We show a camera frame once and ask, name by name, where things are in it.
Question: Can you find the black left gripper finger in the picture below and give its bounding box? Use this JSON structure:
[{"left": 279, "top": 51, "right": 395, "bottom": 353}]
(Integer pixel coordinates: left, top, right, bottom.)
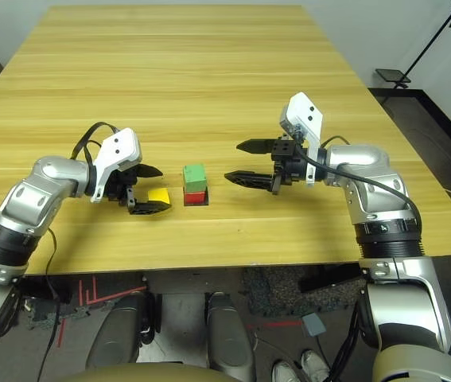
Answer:
[
  {"left": 127, "top": 200, "right": 173, "bottom": 216},
  {"left": 135, "top": 163, "right": 165, "bottom": 179}
]

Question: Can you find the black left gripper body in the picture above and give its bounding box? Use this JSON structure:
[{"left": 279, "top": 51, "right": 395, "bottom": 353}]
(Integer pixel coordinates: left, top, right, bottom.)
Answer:
[{"left": 103, "top": 165, "right": 138, "bottom": 208}]

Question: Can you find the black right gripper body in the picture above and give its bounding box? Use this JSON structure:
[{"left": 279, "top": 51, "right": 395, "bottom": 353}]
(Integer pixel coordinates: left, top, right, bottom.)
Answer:
[{"left": 270, "top": 137, "right": 310, "bottom": 186}]

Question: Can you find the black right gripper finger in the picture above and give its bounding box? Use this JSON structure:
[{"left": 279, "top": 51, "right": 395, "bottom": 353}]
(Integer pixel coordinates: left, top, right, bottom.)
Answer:
[
  {"left": 224, "top": 170, "right": 284, "bottom": 197},
  {"left": 235, "top": 138, "right": 276, "bottom": 156}
]

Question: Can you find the yellow wooden block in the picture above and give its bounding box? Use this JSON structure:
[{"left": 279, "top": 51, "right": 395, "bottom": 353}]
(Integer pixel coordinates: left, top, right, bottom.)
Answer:
[{"left": 147, "top": 187, "right": 173, "bottom": 212}]

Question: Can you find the green wooden block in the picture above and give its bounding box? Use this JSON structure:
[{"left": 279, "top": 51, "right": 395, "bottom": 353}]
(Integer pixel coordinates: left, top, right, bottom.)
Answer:
[{"left": 182, "top": 163, "right": 207, "bottom": 195}]

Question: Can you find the red wooden block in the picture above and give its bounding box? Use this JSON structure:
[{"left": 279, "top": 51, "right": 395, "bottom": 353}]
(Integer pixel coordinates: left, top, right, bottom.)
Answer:
[{"left": 184, "top": 190, "right": 207, "bottom": 206}]

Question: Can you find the black square pad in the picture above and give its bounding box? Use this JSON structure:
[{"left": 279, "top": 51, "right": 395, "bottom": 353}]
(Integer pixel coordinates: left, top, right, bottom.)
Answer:
[{"left": 183, "top": 185, "right": 211, "bottom": 207}]

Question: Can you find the black table base bar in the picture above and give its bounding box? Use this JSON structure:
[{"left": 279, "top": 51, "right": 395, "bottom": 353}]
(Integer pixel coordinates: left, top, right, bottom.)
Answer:
[{"left": 299, "top": 265, "right": 364, "bottom": 294}]

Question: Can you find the grey robot left leg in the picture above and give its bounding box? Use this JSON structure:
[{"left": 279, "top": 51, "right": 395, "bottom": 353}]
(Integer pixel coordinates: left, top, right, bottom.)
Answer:
[{"left": 85, "top": 294, "right": 157, "bottom": 365}]

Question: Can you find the grey robot leg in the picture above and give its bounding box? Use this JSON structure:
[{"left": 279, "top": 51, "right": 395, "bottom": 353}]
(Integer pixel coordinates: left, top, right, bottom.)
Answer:
[
  {"left": 85, "top": 294, "right": 157, "bottom": 365},
  {"left": 205, "top": 292, "right": 256, "bottom": 382}
]

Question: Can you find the grey robot right leg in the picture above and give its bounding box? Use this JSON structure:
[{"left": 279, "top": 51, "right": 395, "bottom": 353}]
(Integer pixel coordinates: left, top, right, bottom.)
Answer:
[{"left": 205, "top": 292, "right": 256, "bottom": 382}]

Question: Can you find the grey foot pedal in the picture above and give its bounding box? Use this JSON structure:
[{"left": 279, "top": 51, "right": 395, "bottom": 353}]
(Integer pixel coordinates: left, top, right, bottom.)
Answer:
[{"left": 301, "top": 312, "right": 327, "bottom": 338}]

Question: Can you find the olive robot torso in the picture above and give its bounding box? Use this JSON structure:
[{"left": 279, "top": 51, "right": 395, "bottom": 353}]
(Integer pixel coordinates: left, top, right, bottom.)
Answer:
[{"left": 61, "top": 362, "right": 230, "bottom": 382}]

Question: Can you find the black tripod stand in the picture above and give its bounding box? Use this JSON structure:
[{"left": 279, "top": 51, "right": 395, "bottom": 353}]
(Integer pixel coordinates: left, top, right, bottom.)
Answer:
[{"left": 382, "top": 0, "right": 451, "bottom": 104}]

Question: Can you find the white bystander shoe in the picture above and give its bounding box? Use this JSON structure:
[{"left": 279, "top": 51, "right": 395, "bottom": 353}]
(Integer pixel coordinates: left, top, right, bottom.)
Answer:
[
  {"left": 271, "top": 360, "right": 301, "bottom": 382},
  {"left": 300, "top": 349, "right": 332, "bottom": 382}
]

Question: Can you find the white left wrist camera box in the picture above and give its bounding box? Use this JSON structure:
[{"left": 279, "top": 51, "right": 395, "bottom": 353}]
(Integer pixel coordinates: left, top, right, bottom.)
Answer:
[{"left": 89, "top": 127, "right": 142, "bottom": 205}]

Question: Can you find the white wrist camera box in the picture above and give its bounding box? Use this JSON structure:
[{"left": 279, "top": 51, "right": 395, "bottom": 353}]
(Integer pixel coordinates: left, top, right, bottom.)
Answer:
[
  {"left": 279, "top": 92, "right": 325, "bottom": 188},
  {"left": 89, "top": 127, "right": 142, "bottom": 205}
]

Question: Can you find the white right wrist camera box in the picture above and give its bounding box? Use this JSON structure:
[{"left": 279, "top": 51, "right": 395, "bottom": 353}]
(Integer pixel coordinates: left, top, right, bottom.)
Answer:
[{"left": 279, "top": 92, "right": 325, "bottom": 188}]

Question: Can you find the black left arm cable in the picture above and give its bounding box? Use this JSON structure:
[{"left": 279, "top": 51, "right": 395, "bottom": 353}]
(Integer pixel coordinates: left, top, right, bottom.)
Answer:
[{"left": 40, "top": 121, "right": 119, "bottom": 373}]

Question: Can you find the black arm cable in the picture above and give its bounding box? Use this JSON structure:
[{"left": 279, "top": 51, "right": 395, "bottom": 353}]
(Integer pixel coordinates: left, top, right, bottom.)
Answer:
[
  {"left": 296, "top": 134, "right": 423, "bottom": 224},
  {"left": 40, "top": 121, "right": 119, "bottom": 373}
]

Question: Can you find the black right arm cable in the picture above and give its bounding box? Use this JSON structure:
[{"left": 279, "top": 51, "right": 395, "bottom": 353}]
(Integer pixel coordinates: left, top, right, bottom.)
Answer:
[{"left": 296, "top": 134, "right": 423, "bottom": 224}]

